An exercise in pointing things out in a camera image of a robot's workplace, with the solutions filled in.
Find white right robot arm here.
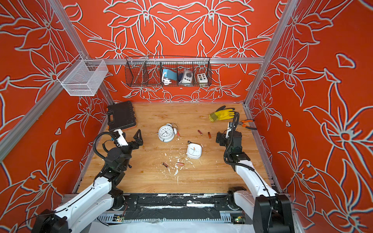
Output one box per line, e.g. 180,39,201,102
216,111,295,233

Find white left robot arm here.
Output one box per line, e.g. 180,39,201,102
32,129,143,233

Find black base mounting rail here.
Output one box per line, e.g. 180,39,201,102
97,193,254,225

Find beige button box in basket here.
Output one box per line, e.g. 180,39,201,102
197,73,208,86

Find orange handled pliers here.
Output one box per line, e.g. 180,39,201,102
237,119,257,131

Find white socket adapter in basket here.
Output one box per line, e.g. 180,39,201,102
179,70,194,84

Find white square alarm clock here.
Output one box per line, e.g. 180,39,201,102
186,141,202,159

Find blue white item in basket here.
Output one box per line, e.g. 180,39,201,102
161,69,177,85

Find yellow black work glove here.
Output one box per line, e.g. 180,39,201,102
208,105,235,122

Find black wire wall basket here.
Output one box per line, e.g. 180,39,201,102
124,55,212,87

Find white round twin-bell alarm clock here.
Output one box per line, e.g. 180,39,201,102
158,123,178,143

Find clear plastic wall bin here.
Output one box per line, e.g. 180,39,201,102
57,60,108,97

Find black plastic tool case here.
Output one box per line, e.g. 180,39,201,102
107,101,137,132

